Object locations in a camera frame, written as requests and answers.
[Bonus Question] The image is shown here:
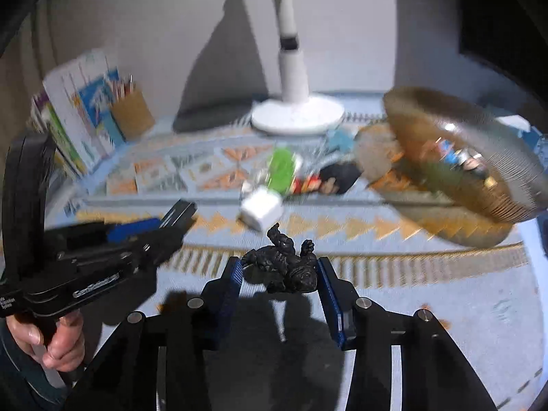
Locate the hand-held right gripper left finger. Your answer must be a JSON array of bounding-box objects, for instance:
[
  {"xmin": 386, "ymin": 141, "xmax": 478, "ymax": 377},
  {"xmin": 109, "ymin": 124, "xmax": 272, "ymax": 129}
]
[{"xmin": 64, "ymin": 256, "xmax": 245, "ymax": 411}]

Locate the wooden pen holder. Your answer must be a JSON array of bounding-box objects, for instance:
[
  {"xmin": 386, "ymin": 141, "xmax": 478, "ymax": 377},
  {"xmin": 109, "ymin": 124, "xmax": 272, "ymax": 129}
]
[{"xmin": 110, "ymin": 83, "xmax": 155, "ymax": 141}]

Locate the dark monitor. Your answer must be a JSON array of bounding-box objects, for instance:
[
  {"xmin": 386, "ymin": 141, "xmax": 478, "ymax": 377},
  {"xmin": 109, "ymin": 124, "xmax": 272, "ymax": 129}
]
[{"xmin": 458, "ymin": 0, "xmax": 548, "ymax": 95}]

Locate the patterned woven mat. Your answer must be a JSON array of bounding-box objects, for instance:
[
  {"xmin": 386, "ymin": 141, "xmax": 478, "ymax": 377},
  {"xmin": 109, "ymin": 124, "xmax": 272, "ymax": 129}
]
[{"xmin": 64, "ymin": 94, "xmax": 544, "ymax": 411}]

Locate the white lamp base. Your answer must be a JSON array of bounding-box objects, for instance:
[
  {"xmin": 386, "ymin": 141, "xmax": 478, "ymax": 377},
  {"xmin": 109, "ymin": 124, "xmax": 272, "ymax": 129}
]
[{"xmin": 250, "ymin": 0, "xmax": 345, "ymax": 135}]

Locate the row of books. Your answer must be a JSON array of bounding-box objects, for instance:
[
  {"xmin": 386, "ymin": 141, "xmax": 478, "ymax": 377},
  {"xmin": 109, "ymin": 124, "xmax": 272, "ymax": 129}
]
[{"xmin": 30, "ymin": 49, "xmax": 127, "ymax": 176}]

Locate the red figurine with black hair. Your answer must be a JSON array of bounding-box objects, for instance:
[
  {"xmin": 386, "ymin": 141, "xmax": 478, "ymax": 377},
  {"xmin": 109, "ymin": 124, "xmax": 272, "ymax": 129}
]
[{"xmin": 291, "ymin": 163, "xmax": 362, "ymax": 195}]

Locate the person's left hand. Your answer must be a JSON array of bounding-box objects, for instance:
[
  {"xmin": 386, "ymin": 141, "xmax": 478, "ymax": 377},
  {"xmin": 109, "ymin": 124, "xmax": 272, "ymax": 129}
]
[{"xmin": 9, "ymin": 310, "xmax": 86, "ymax": 371}]

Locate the small black figure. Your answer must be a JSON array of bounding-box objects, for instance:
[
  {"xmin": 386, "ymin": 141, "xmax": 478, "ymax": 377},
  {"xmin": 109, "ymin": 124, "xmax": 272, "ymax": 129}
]
[{"xmin": 242, "ymin": 223, "xmax": 318, "ymax": 295}]

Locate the light blue translucent figure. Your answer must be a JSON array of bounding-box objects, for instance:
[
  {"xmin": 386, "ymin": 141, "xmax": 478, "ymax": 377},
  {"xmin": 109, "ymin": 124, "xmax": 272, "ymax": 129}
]
[{"xmin": 327, "ymin": 130, "xmax": 354, "ymax": 152}]

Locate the light green translucent figure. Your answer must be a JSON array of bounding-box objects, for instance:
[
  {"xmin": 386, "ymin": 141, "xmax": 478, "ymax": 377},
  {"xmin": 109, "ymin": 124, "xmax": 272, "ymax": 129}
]
[{"xmin": 265, "ymin": 148, "xmax": 298, "ymax": 193}]

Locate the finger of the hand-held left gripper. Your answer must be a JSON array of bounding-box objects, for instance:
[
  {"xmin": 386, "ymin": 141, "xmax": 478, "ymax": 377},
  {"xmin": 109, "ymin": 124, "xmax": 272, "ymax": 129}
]
[
  {"xmin": 137, "ymin": 229, "xmax": 187, "ymax": 268},
  {"xmin": 105, "ymin": 217, "xmax": 162, "ymax": 242}
]

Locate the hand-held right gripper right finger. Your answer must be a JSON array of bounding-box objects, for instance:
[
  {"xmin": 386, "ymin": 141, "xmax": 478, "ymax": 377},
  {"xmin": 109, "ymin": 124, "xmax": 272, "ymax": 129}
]
[{"xmin": 316, "ymin": 257, "xmax": 497, "ymax": 411}]

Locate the white charger cube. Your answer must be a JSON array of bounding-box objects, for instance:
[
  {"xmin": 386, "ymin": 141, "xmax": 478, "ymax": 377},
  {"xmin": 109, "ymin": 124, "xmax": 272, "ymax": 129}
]
[{"xmin": 239, "ymin": 191, "xmax": 283, "ymax": 232}]

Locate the amber ribbed glass bowl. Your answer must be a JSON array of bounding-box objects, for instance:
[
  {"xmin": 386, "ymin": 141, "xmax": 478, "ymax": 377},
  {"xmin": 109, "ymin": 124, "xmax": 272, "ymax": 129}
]
[{"xmin": 382, "ymin": 87, "xmax": 548, "ymax": 223}]

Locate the bunch of pens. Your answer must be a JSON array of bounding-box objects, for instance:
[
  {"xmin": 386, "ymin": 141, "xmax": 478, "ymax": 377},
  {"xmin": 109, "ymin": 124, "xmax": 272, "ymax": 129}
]
[{"xmin": 107, "ymin": 75, "xmax": 135, "ymax": 99}]

